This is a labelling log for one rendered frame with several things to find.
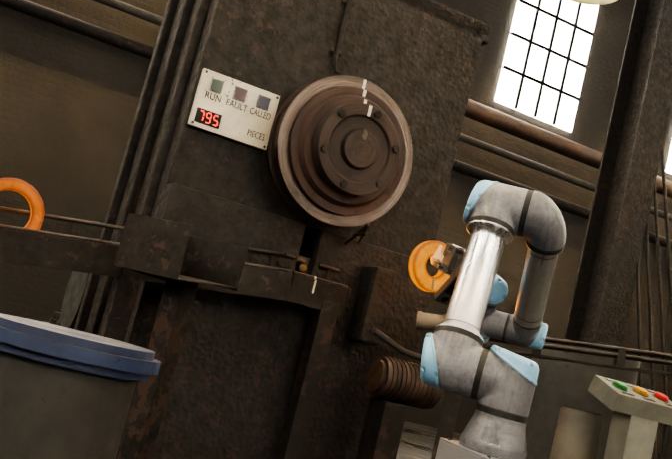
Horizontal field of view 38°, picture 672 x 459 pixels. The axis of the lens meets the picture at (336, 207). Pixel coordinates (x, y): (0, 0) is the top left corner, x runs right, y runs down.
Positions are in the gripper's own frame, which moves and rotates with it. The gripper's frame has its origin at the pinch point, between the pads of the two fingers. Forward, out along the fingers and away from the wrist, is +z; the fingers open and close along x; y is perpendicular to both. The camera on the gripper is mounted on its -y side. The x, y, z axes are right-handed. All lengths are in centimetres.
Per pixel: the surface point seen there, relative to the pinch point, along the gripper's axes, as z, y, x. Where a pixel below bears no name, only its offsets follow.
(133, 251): -13, -21, 89
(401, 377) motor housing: -5.4, -35.7, -2.1
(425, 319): 5.8, -19.0, -9.0
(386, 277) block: 17.4, -12.3, 2.9
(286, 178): 24, 6, 44
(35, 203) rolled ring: 18, -23, 111
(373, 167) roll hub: 19.3, 18.3, 20.8
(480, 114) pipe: 601, 79, -355
